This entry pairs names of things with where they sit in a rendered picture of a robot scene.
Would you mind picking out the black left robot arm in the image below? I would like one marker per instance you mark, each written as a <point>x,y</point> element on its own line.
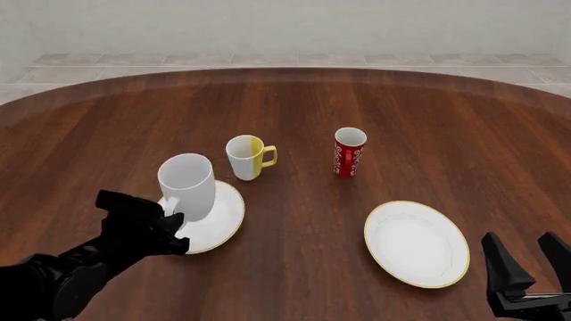
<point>58,277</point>

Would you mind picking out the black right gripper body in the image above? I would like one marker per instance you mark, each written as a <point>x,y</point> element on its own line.
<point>531,302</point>

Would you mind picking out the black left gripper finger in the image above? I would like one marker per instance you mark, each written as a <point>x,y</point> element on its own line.
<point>173,222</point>
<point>179,245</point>

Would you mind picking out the white and yellow mug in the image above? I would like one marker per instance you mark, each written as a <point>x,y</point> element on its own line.
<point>243,160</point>

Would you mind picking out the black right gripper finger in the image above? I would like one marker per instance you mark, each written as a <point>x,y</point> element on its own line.
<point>557,257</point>
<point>506,264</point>

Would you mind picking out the red patterned mug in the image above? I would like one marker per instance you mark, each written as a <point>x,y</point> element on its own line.
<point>348,160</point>

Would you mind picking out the white plate with gold rim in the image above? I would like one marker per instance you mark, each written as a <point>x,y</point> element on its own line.
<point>415,244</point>
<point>227,210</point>

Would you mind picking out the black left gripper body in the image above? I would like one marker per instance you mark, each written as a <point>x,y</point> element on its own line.
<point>129,217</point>

